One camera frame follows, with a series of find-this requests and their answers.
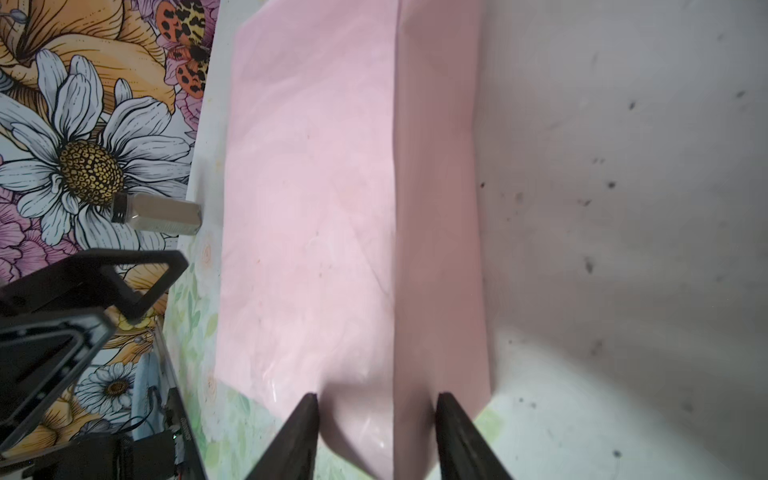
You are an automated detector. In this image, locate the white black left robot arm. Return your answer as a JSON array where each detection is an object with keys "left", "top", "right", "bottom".
[{"left": 1, "top": 249, "right": 204, "bottom": 479}]

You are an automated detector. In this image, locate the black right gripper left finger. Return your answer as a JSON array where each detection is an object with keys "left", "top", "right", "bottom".
[{"left": 246, "top": 393, "right": 320, "bottom": 480}]

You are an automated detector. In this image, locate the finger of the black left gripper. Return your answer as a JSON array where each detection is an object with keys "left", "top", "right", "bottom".
[
  {"left": 1, "top": 308, "right": 116, "bottom": 451},
  {"left": 1, "top": 249, "right": 188, "bottom": 324}
]

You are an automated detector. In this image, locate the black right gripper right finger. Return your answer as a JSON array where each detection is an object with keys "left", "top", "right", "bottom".
[{"left": 435, "top": 392, "right": 513, "bottom": 480}]

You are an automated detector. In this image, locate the purple and pink wrapping paper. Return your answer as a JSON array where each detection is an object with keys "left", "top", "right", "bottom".
[{"left": 215, "top": 1, "right": 491, "bottom": 479}]

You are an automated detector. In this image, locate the small jar with dark lid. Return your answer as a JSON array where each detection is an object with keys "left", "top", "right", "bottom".
[{"left": 111, "top": 192, "right": 202, "bottom": 236}]

